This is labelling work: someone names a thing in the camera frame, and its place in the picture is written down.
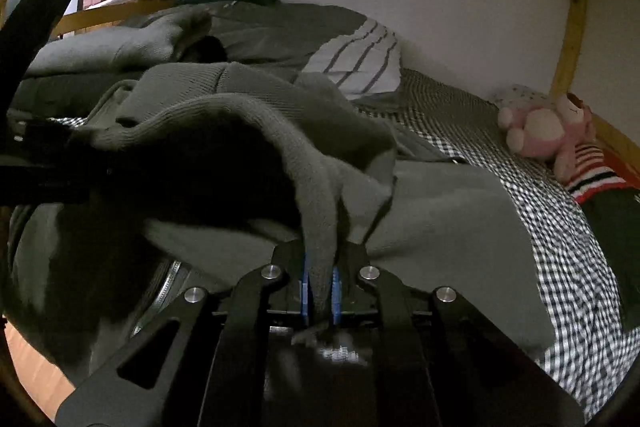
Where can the wooden shelf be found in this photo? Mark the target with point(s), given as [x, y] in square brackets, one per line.
[100, 14]

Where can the striped cat-print pillow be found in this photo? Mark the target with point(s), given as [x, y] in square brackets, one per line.
[610, 217]

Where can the pink plush toy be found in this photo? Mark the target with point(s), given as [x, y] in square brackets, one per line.
[540, 132]

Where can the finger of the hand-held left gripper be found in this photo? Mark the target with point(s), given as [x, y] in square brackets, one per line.
[50, 167]
[35, 27]

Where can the black folded garment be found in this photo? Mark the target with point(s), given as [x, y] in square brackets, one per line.
[60, 89]

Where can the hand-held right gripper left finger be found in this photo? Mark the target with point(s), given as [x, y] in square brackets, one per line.
[306, 292]

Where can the grey striped blanket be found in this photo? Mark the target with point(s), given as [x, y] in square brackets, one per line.
[300, 27]

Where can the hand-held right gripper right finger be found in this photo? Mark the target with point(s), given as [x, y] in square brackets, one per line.
[336, 297]

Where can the grey zip hoodie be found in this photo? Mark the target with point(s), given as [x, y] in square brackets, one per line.
[440, 227]

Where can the black white checkered bed sheet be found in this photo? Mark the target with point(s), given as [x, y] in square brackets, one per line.
[550, 227]

